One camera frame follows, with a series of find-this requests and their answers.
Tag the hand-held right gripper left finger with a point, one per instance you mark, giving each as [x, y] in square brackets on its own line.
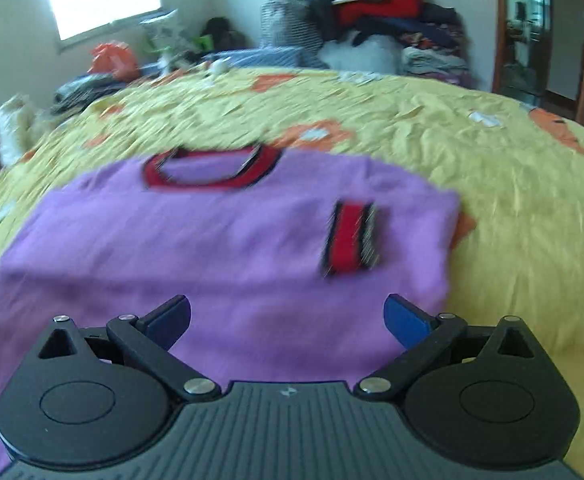
[172, 321]

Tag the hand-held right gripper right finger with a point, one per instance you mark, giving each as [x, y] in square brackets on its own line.
[403, 321]

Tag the purple sweater with red trim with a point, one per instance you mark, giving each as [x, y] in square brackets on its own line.
[196, 240]

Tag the heap of dark clothes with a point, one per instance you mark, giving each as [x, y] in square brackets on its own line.
[84, 91]

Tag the pile of clothes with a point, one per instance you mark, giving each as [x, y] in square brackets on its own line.
[382, 10]

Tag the yellow printed bedspread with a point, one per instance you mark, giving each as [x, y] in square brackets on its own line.
[502, 185]

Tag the orange plastic bag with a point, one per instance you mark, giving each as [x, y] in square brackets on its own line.
[114, 59]

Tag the blue striped pillow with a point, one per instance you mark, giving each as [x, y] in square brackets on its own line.
[262, 56]

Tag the white plastic bag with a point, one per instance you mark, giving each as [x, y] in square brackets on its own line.
[164, 30]

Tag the black bag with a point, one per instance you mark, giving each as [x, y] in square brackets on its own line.
[221, 32]

